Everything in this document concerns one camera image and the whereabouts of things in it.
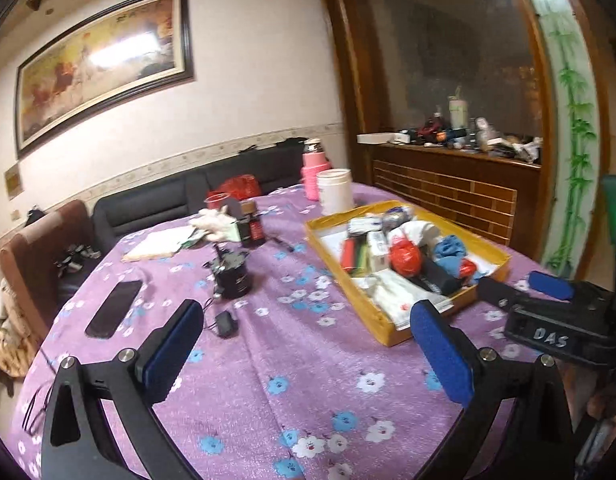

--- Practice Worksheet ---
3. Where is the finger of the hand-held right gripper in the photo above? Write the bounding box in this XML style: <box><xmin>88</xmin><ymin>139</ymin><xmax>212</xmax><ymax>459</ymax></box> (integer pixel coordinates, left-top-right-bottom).
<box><xmin>477</xmin><ymin>276</ymin><xmax>521</xmax><ymax>313</ymax></box>
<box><xmin>529</xmin><ymin>270</ymin><xmax>575</xmax><ymax>302</ymax></box>

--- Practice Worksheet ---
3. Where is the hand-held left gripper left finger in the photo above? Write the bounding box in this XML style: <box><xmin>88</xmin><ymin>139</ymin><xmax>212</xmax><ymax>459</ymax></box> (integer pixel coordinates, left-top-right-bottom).
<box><xmin>40</xmin><ymin>299</ymin><xmax>205</xmax><ymax>480</ymax></box>

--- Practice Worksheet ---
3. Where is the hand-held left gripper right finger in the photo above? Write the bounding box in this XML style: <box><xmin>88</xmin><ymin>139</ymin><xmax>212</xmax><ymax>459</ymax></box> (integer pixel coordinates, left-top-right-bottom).
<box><xmin>409</xmin><ymin>300</ymin><xmax>575</xmax><ymax>480</ymax></box>

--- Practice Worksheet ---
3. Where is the yellow rimmed white tray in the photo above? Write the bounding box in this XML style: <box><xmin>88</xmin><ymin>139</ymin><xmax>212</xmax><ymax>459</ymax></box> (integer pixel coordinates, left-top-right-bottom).
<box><xmin>304</xmin><ymin>200</ymin><xmax>513</xmax><ymax>348</ymax></box>

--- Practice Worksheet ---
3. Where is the black packet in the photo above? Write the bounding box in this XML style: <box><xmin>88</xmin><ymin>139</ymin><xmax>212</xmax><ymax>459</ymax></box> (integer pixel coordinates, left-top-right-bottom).
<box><xmin>420</xmin><ymin>257</ymin><xmax>461</xmax><ymax>296</ymax></box>

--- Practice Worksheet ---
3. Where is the blue cloth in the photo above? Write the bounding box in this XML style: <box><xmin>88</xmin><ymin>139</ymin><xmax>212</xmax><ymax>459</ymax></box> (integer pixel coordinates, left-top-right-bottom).
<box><xmin>432</xmin><ymin>236</ymin><xmax>468</xmax><ymax>276</ymax></box>

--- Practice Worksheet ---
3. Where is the white cloth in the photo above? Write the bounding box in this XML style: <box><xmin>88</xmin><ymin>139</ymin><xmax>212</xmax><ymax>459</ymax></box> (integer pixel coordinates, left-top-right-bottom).
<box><xmin>395</xmin><ymin>220</ymin><xmax>441</xmax><ymax>248</ymax></box>

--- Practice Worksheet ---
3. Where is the multicolour sponge pack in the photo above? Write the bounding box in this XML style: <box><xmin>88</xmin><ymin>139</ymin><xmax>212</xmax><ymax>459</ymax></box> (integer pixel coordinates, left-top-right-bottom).
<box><xmin>339</xmin><ymin>237</ymin><xmax>369</xmax><ymax>277</ymax></box>

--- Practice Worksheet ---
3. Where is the black power adapter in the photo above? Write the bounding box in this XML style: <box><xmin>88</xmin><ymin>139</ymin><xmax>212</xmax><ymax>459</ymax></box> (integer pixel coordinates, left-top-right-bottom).
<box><xmin>202</xmin><ymin>296</ymin><xmax>240</xmax><ymax>338</ymax></box>

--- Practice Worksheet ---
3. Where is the black smartphone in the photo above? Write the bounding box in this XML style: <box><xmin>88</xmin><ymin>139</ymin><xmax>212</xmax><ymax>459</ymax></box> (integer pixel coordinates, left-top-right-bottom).
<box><xmin>84</xmin><ymin>280</ymin><xmax>144</xmax><ymax>339</ymax></box>

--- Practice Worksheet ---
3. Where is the white plastic bag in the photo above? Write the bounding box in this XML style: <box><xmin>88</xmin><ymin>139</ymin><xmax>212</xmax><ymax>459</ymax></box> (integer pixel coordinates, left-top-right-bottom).
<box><xmin>360</xmin><ymin>272</ymin><xmax>439</xmax><ymax>331</ymax></box>

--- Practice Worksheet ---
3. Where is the grey electric motor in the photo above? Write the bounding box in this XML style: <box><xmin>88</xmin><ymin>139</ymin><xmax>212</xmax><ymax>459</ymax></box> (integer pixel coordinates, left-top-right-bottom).
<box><xmin>203</xmin><ymin>245</ymin><xmax>253</xmax><ymax>301</ymax></box>

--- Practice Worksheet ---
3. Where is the open paper booklet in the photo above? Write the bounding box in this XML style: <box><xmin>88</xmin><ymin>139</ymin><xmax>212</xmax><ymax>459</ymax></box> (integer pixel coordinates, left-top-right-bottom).
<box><xmin>122</xmin><ymin>227</ymin><xmax>198</xmax><ymax>262</ymax></box>

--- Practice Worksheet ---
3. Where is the wooden sideboard cabinet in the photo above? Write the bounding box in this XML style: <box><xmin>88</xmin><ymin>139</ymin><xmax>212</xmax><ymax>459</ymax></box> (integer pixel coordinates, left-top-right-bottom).
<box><xmin>358</xmin><ymin>142</ymin><xmax>544</xmax><ymax>261</ymax></box>

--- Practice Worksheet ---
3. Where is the bamboo painted glass panel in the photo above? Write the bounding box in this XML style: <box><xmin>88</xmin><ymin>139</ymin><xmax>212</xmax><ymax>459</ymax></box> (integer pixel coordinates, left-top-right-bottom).
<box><xmin>518</xmin><ymin>0</ymin><xmax>601</xmax><ymax>271</ymax></box>

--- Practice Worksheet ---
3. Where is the purple floral tablecloth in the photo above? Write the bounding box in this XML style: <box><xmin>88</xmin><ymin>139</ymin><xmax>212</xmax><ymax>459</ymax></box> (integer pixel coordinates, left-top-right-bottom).
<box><xmin>8</xmin><ymin>180</ymin><xmax>589</xmax><ymax>480</ymax></box>

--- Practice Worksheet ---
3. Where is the black equipment pile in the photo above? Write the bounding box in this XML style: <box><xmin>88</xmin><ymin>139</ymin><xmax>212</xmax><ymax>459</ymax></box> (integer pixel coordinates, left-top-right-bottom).
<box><xmin>55</xmin><ymin>244</ymin><xmax>101</xmax><ymax>276</ymax></box>

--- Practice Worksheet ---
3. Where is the white cotton work glove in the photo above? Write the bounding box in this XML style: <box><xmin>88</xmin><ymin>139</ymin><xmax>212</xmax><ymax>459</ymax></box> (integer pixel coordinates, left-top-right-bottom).
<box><xmin>188</xmin><ymin>208</ymin><xmax>241</xmax><ymax>243</ymax></box>

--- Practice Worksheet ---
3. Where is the black ink bottle with cork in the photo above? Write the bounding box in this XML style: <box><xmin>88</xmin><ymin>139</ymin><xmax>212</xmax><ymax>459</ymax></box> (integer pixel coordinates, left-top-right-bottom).
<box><xmin>236</xmin><ymin>200</ymin><xmax>266</xmax><ymax>248</ymax></box>

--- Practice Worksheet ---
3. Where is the black sofa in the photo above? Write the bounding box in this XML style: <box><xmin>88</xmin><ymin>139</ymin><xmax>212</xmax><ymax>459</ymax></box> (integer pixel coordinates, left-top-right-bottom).
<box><xmin>92</xmin><ymin>142</ymin><xmax>309</xmax><ymax>256</ymax></box>

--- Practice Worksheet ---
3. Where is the brown armchair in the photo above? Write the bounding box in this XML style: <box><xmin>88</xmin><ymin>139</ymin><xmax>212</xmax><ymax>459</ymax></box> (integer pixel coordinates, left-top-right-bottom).
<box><xmin>0</xmin><ymin>199</ymin><xmax>96</xmax><ymax>341</ymax></box>

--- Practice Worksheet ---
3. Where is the beige coat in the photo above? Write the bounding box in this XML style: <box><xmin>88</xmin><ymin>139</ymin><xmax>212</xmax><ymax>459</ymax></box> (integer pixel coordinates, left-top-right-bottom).
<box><xmin>0</xmin><ymin>280</ymin><xmax>36</xmax><ymax>378</ymax></box>

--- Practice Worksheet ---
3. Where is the large red plastic bag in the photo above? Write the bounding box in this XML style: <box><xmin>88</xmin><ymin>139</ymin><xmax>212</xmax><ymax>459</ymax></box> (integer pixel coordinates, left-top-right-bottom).
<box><xmin>215</xmin><ymin>175</ymin><xmax>263</xmax><ymax>201</ymax></box>

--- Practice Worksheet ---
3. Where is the white bottle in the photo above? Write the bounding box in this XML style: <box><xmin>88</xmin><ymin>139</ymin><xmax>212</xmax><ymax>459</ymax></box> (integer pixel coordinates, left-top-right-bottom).
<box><xmin>448</xmin><ymin>87</ymin><xmax>470</xmax><ymax>131</ymax></box>

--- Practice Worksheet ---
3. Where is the white plastic jar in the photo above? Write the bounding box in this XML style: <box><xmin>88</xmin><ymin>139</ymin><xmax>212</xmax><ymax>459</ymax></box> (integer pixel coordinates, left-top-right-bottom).
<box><xmin>318</xmin><ymin>168</ymin><xmax>355</xmax><ymax>217</ymax></box>

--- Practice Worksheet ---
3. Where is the white flat box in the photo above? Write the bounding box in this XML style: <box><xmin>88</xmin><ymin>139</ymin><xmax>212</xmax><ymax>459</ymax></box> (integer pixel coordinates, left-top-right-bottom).
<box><xmin>357</xmin><ymin>132</ymin><xmax>411</xmax><ymax>146</ymax></box>

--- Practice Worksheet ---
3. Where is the pink knit sleeved bottle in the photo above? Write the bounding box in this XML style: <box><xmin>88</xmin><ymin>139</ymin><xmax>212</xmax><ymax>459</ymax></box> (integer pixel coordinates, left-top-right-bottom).
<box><xmin>301</xmin><ymin>138</ymin><xmax>329</xmax><ymax>202</ymax></box>

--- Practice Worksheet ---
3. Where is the wooden framed glass partition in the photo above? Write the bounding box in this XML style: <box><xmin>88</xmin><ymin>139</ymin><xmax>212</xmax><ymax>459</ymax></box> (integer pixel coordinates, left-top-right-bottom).
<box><xmin>313</xmin><ymin>0</ymin><xmax>614</xmax><ymax>281</ymax></box>

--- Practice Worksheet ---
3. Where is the framed painting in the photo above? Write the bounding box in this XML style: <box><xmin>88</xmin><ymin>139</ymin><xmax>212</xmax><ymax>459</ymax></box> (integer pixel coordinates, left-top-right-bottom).
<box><xmin>14</xmin><ymin>0</ymin><xmax>195</xmax><ymax>160</ymax></box>

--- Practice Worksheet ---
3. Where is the yellow wall plaque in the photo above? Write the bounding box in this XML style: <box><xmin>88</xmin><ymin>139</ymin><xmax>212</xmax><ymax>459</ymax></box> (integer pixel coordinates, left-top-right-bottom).
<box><xmin>4</xmin><ymin>165</ymin><xmax>24</xmax><ymax>201</ymax></box>

